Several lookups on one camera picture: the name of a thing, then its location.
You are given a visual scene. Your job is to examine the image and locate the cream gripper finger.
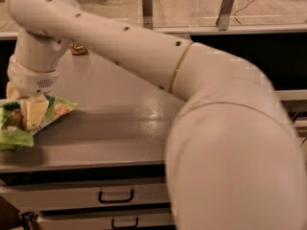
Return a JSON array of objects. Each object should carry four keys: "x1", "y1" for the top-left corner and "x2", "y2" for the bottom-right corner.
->
[
  {"x1": 20, "y1": 94, "x2": 49, "y2": 131},
  {"x1": 6, "y1": 81, "x2": 21, "y2": 101}
]

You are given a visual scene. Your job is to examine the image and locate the green rice chip bag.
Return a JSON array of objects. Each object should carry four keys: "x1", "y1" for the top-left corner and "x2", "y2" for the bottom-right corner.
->
[{"x1": 0, "y1": 95, "x2": 78, "y2": 150}]

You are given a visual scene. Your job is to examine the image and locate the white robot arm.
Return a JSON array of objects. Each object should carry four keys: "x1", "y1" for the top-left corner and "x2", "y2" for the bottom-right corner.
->
[{"x1": 6, "y1": 0, "x2": 307, "y2": 230}]

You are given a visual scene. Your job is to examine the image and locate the crushed orange soda can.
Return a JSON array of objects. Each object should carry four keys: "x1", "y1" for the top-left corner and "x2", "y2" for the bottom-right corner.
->
[{"x1": 70, "y1": 42, "x2": 87, "y2": 56}]

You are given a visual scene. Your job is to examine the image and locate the grey drawer cabinet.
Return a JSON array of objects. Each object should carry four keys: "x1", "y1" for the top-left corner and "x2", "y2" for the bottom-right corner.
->
[{"x1": 1, "y1": 54, "x2": 182, "y2": 230}]

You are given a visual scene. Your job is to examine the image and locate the upper black drawer handle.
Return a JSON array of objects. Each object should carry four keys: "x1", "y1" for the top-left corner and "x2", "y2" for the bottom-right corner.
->
[{"x1": 98, "y1": 189, "x2": 134, "y2": 204}]

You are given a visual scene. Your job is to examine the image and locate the black drawer handle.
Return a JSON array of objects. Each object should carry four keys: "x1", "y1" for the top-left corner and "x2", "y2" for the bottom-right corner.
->
[
  {"x1": 110, "y1": 218, "x2": 139, "y2": 230},
  {"x1": 98, "y1": 189, "x2": 134, "y2": 204}
]

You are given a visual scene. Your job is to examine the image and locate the lower black drawer handle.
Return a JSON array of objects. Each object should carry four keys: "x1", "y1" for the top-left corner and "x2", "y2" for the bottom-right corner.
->
[{"x1": 110, "y1": 218, "x2": 139, "y2": 230}]

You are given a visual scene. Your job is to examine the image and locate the middle metal railing bracket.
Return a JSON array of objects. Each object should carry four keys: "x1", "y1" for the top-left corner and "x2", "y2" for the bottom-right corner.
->
[{"x1": 142, "y1": 0, "x2": 154, "y2": 29}]

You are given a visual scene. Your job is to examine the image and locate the metal railing bracket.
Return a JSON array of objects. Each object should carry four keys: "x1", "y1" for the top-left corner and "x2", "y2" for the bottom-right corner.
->
[
  {"x1": 216, "y1": 0, "x2": 234, "y2": 31},
  {"x1": 142, "y1": 0, "x2": 154, "y2": 29}
]

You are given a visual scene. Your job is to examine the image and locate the right metal railing bracket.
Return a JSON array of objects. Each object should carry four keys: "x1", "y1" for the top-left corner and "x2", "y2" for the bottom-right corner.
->
[{"x1": 216, "y1": 0, "x2": 234, "y2": 31}]

